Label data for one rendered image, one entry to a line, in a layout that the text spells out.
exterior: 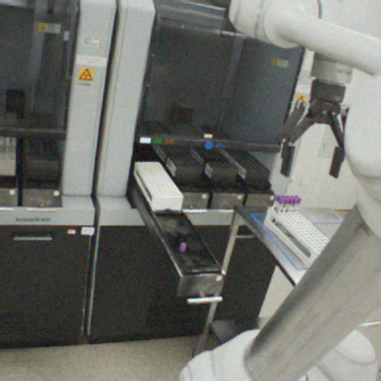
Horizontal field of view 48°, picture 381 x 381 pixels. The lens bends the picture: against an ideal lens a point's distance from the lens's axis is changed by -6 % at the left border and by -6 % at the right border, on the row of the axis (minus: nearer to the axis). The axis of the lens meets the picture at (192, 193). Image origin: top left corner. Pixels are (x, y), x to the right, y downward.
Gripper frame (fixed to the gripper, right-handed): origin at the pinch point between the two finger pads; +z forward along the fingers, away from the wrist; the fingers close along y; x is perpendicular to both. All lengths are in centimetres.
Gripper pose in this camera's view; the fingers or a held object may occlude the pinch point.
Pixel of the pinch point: (311, 171)
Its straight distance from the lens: 102.8
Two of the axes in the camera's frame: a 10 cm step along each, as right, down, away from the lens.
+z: -1.3, 9.3, 3.5
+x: -3.2, -3.8, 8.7
